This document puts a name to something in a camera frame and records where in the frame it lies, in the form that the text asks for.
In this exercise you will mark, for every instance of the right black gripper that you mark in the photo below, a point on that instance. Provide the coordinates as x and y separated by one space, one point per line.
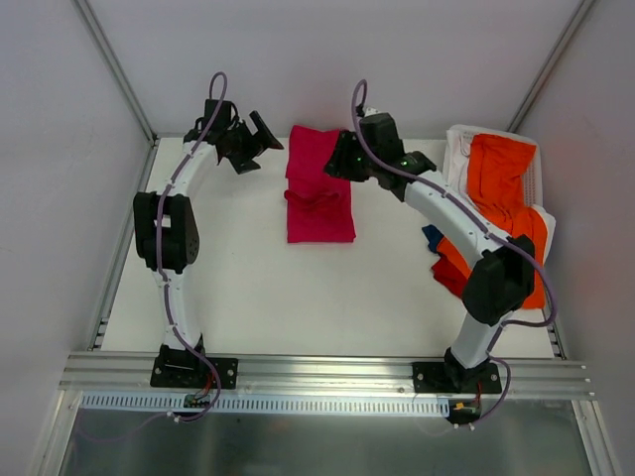
344 160

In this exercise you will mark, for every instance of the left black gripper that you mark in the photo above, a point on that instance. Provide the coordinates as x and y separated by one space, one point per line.
243 146

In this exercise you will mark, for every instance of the magenta t shirt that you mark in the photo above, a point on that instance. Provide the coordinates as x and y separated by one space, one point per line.
319 207

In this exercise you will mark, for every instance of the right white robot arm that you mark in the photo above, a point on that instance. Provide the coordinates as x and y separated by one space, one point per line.
502 267

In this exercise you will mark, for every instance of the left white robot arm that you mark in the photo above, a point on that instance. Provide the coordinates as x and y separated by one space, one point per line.
166 234

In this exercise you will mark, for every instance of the white laundry basket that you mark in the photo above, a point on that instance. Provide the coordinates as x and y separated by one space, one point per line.
531 173

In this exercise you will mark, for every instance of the white t shirt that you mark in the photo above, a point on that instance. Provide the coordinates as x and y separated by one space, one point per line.
456 158

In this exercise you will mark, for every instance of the orange t shirt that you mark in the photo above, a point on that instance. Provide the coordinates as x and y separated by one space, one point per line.
488 172

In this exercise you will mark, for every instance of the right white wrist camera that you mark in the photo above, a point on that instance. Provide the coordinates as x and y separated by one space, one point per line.
369 111

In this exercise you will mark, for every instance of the left aluminium frame post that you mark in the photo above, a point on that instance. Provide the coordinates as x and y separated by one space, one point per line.
103 45

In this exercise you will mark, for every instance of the aluminium frame post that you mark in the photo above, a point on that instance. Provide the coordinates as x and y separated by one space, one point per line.
103 45
563 43

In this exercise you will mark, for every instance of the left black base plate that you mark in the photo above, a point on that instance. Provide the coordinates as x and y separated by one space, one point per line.
218 372

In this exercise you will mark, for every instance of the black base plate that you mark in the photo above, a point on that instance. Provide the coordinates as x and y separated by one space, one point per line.
218 372
441 378

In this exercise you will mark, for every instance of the right aluminium frame post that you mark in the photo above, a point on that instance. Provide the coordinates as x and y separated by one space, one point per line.
563 43

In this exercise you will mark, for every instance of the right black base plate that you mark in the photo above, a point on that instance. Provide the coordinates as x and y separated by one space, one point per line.
441 378

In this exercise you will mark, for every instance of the aluminium mounting rail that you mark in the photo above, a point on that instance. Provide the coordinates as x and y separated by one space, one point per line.
525 379

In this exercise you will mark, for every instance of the white slotted cable duct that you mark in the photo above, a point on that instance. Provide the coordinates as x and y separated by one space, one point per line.
267 404

